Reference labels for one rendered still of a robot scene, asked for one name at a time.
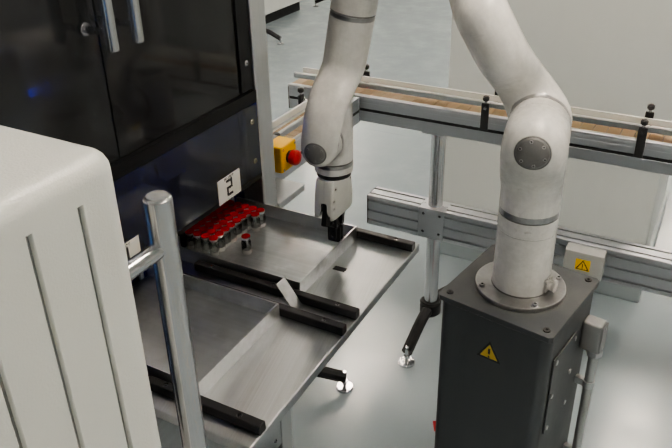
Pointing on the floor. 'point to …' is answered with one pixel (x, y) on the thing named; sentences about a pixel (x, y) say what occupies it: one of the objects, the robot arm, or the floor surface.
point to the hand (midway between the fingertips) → (335, 232)
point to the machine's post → (266, 186)
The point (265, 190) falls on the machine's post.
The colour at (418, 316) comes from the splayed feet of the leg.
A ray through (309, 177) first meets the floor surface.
